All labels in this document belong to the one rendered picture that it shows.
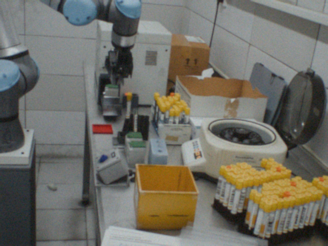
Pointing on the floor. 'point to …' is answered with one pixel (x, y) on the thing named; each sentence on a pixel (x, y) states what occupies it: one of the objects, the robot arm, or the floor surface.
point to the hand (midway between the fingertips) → (116, 80)
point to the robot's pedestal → (18, 203)
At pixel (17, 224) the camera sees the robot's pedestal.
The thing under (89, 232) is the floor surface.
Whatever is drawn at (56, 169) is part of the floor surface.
